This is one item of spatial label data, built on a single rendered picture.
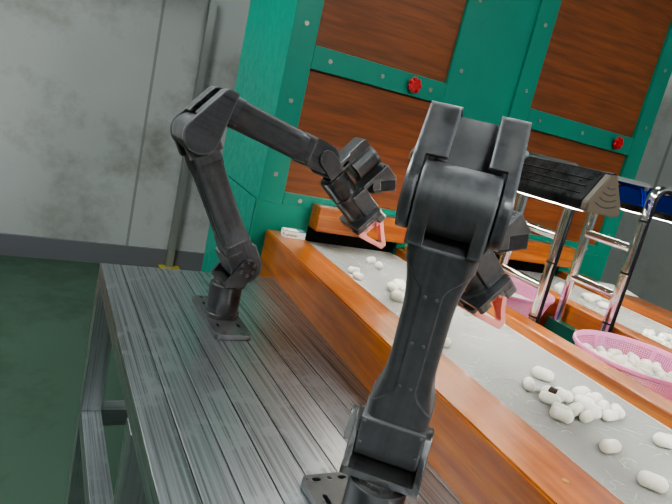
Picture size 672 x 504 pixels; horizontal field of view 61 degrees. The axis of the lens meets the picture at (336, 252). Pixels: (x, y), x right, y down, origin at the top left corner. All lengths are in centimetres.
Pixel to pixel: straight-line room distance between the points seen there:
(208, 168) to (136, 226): 257
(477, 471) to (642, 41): 177
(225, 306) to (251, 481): 47
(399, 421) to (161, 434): 32
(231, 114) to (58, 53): 248
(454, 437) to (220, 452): 30
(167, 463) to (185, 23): 300
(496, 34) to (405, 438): 146
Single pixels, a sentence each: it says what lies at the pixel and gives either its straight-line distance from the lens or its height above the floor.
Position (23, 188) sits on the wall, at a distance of 351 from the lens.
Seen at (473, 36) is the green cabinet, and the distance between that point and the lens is 181.
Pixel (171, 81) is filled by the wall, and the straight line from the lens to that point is 349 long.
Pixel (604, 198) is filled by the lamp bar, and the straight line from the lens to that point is 107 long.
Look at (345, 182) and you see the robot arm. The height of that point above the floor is 98.
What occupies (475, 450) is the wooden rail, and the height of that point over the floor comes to 74.
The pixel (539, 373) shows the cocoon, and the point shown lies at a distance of 108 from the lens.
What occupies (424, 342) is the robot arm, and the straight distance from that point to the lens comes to 53.
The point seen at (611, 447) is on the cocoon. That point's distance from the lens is 90.
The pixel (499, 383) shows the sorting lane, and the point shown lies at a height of 74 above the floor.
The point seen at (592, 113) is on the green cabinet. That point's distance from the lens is 215.
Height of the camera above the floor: 109
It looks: 12 degrees down
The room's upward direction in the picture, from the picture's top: 13 degrees clockwise
